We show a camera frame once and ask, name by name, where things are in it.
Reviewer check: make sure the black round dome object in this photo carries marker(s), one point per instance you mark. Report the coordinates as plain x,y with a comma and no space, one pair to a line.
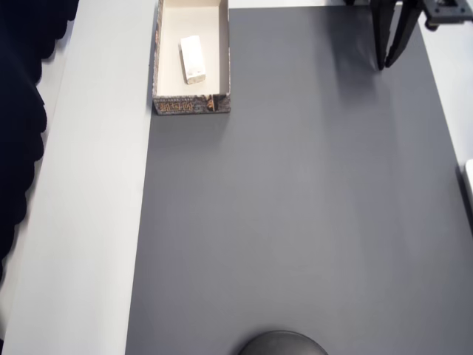
282,344

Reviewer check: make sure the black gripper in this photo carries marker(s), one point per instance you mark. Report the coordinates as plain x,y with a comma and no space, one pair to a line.
382,26

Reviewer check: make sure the white rectangular block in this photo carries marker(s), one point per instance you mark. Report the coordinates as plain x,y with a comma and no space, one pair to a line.
193,59

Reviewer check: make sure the grey table mat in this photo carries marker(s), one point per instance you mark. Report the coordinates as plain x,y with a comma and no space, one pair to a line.
288,207

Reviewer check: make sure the dark wavy curtain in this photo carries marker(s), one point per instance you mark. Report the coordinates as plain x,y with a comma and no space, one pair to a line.
22,111

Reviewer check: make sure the open printed cardboard box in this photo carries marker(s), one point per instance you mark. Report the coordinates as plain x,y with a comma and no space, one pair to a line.
170,74

